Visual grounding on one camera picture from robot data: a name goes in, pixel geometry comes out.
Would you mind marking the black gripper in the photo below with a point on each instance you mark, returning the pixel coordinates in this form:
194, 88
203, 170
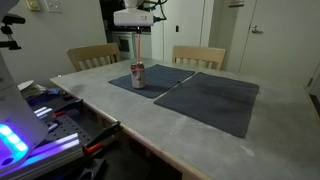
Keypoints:
139, 29

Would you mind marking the red plastic straw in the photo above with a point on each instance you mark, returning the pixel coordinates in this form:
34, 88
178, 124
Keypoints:
138, 48

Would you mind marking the red and silver soda can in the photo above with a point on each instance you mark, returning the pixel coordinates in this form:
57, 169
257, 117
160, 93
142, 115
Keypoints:
137, 75

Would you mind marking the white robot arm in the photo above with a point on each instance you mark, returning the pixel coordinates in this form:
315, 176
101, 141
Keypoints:
135, 3

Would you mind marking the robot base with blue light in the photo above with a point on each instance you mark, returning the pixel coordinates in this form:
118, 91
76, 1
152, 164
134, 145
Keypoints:
21, 129

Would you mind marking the white oven in kitchen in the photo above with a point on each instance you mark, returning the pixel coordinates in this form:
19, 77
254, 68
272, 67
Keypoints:
125, 43

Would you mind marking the dark blue cloth mat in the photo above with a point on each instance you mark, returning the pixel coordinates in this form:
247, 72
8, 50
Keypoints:
158, 79

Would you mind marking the light wooden chair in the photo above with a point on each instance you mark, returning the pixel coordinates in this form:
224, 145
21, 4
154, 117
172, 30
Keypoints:
94, 54
206, 57

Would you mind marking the dark grey cloth mat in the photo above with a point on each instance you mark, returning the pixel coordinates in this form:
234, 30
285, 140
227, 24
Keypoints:
223, 103

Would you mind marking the black orange bar clamp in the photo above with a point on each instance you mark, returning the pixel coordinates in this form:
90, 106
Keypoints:
96, 144

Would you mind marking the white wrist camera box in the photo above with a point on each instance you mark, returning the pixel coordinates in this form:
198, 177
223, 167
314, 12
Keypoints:
119, 18

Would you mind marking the white wall light switch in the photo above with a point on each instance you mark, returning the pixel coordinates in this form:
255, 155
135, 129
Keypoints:
53, 6

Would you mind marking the black camera on stand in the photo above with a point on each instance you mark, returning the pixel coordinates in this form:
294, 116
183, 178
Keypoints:
8, 20

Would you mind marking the white door with handle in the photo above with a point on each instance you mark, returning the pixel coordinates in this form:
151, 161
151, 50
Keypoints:
283, 41

